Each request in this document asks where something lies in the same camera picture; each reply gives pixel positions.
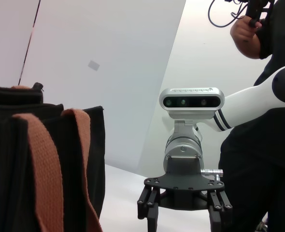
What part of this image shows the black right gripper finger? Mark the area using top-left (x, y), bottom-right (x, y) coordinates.
top-left (209, 190), bottom-right (233, 232)
top-left (137, 187), bottom-right (160, 232)

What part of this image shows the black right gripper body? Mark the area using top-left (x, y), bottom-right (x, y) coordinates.
top-left (143, 156), bottom-right (226, 211)

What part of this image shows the black food bag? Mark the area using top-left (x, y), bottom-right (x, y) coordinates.
top-left (0, 82), bottom-right (106, 232)

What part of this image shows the operator forearm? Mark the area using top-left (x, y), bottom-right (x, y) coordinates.
top-left (230, 24), bottom-right (263, 59)

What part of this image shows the operator hand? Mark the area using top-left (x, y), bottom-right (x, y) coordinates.
top-left (235, 14), bottom-right (263, 31)

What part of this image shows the person in black clothes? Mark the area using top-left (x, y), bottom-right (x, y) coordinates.
top-left (218, 0), bottom-right (285, 232)

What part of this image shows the black handheld controller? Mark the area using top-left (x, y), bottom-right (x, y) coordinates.
top-left (243, 0), bottom-right (276, 28)

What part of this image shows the right gripper cable, silver plug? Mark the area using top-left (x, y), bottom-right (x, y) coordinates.
top-left (200, 169), bottom-right (225, 182)

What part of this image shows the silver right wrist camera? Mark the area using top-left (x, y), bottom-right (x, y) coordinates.
top-left (158, 87), bottom-right (226, 136)

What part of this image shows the grey wall sticker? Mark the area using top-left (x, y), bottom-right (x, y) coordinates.
top-left (87, 59), bottom-right (101, 71)

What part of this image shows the black hanging cable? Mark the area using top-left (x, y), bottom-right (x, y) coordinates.
top-left (207, 0), bottom-right (248, 28)

